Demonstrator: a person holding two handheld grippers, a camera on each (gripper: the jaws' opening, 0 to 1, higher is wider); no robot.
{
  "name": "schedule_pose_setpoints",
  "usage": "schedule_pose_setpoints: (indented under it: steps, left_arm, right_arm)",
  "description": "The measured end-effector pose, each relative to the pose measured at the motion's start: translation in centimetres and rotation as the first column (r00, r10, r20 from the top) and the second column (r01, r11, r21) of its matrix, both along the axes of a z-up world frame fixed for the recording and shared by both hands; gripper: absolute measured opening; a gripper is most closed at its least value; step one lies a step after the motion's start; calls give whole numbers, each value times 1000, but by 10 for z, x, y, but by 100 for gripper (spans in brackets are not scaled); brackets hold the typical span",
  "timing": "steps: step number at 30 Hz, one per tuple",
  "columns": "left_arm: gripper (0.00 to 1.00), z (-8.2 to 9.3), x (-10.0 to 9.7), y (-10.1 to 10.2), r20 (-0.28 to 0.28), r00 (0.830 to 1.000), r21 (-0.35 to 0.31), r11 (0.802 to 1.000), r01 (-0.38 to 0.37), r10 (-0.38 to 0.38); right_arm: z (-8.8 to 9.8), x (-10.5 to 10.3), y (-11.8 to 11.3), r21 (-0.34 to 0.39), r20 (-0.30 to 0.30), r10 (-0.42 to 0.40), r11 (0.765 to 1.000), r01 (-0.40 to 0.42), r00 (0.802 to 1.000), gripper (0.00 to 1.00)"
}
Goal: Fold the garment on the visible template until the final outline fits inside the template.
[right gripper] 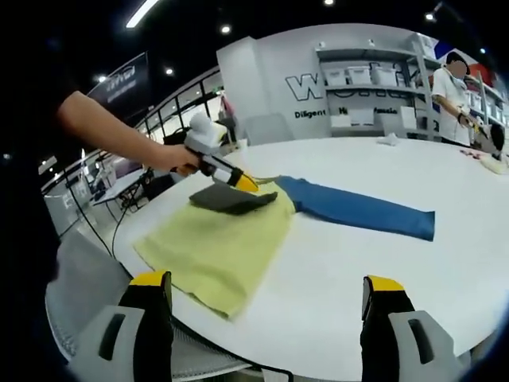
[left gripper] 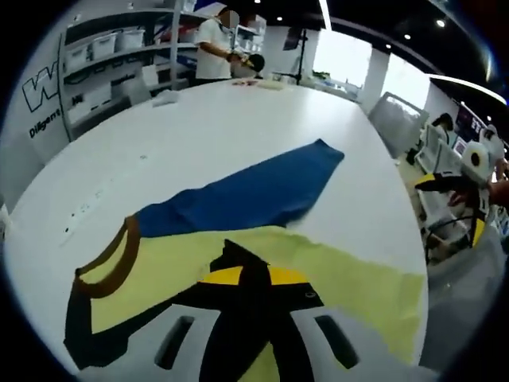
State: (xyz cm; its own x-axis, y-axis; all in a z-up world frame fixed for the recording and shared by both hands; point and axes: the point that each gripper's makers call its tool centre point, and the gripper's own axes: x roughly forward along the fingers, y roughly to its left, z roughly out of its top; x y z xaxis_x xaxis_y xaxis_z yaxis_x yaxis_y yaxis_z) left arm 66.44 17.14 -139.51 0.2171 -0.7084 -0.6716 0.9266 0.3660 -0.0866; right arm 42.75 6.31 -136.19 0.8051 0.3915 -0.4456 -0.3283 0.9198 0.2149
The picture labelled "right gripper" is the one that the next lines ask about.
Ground grey metal shelf unit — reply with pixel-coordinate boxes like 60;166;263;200
316;33;443;141

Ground person's dark clothing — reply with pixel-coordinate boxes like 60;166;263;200
0;39;67;359

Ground dark hanging banner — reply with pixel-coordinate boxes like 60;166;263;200
87;51;150;105

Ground row of ceiling spotlights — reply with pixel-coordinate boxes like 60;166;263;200
97;0;488;84

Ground person's left hand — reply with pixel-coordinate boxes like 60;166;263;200
147;142;200;174

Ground cream cloth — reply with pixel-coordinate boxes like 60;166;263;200
480;157;509;175

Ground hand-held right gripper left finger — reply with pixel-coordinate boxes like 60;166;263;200
68;270;174;382

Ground long ceiling light strip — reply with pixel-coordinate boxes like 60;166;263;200
126;0;161;29

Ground white office desk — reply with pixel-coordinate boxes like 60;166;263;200
91;170;149;209

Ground grey mesh office chair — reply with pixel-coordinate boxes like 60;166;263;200
45;228;279;379

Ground white storage bin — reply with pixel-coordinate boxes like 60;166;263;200
329;67;351;87
371;63;399;86
348;65;373;86

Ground yellow garment grey blue sleeves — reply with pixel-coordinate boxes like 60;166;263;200
133;174;437;320

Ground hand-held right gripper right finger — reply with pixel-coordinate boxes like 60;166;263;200
360;274;467;382

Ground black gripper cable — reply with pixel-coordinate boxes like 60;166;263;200
170;314;297;382
65;185;138;258

